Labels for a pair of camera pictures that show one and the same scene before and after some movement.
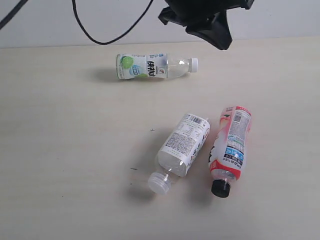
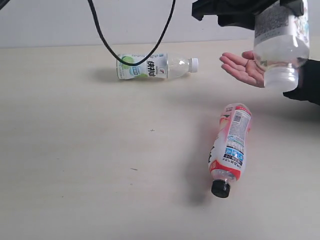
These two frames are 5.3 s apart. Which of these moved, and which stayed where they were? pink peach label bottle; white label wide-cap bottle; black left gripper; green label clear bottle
Moved: black left gripper; white label wide-cap bottle
Stayed: green label clear bottle; pink peach label bottle
